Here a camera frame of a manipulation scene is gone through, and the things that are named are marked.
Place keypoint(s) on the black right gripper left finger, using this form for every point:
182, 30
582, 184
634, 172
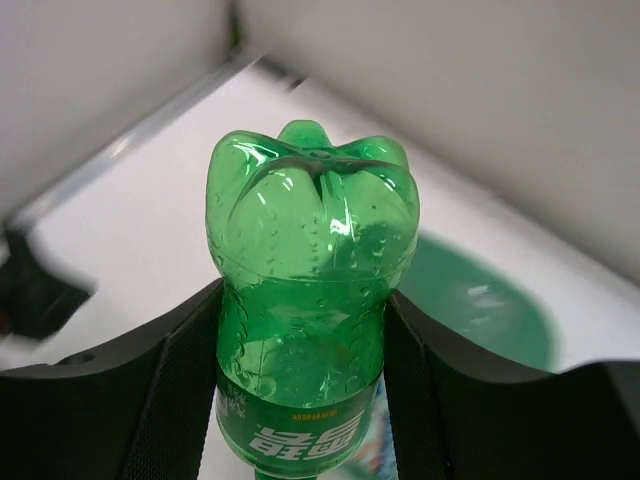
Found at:
135, 407

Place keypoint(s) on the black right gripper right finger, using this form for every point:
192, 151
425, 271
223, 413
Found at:
459, 411

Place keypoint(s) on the aluminium left rail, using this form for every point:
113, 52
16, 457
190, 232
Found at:
126, 142

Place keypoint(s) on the green plastic bin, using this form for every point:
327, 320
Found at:
479, 303

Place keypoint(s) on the green soda bottle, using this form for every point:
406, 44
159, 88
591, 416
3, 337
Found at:
311, 239

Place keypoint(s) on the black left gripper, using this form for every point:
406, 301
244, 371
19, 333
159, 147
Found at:
38, 297

